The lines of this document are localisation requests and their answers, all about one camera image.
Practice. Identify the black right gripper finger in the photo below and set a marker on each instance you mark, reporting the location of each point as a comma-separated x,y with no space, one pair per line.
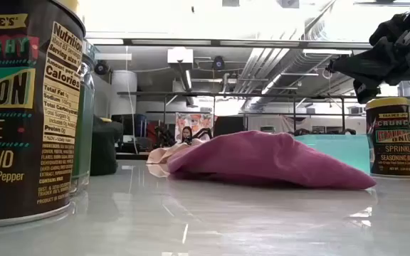
366,93
365,65

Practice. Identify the magenta cloth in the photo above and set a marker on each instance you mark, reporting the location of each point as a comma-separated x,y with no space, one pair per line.
262,160

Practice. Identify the green organic oregano glass jar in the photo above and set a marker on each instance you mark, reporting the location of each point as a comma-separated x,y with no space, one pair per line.
84,124

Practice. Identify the background black robot arm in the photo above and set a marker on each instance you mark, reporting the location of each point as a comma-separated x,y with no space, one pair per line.
203,133

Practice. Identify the teal plastic bin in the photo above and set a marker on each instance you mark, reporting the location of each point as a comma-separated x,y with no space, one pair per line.
340,149

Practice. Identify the black monitor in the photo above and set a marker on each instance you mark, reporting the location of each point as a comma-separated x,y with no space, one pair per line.
228,125

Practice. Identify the colourful painted poster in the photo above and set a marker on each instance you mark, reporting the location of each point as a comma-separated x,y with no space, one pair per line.
198,122

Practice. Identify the person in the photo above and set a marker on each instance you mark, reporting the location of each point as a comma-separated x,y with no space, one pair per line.
186,134

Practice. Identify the white ceiling box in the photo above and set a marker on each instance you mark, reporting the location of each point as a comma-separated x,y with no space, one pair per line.
180,55

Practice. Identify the peach cloth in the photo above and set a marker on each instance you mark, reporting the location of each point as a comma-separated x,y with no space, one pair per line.
158,154

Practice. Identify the blue barrel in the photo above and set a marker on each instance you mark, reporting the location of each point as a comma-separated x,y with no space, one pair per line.
140,124

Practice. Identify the white round column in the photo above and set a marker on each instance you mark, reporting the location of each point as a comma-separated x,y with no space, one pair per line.
123,92

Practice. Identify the black cloth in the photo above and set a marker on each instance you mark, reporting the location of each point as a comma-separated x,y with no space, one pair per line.
103,149

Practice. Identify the black metal rack frame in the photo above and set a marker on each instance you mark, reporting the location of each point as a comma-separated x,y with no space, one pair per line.
226,94

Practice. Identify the black ceiling camera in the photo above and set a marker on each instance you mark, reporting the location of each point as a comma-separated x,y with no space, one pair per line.
218,63
101,67

